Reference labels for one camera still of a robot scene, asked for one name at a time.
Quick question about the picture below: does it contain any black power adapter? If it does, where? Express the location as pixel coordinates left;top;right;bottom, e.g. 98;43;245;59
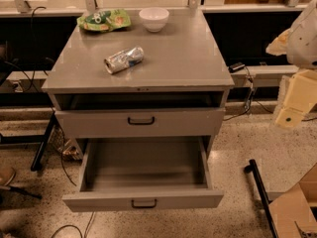
228;62;245;73

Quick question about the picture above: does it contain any cardboard box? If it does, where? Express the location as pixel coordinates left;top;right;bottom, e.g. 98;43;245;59
269;164;317;238

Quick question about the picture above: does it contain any green chip bag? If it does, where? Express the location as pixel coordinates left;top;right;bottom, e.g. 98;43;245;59
76;9;131;32

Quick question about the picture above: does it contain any grey drawer cabinet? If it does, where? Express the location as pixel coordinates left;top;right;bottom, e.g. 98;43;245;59
43;9;234;153

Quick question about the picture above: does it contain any black table leg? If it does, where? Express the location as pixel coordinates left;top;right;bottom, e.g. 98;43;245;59
31;115;55;172

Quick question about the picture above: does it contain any white bowl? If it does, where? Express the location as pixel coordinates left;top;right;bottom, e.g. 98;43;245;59
139;7;169;33

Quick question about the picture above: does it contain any black floor cable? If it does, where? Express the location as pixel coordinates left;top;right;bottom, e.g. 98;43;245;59
50;211;97;238

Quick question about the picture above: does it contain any black metal stand leg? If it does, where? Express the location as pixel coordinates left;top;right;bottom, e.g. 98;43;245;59
244;159;278;238

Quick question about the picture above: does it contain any grey drawer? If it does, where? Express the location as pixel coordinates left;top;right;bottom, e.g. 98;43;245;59
55;108;225;138
62;137;224;212

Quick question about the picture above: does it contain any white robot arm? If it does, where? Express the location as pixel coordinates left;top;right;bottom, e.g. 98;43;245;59
265;0;317;129

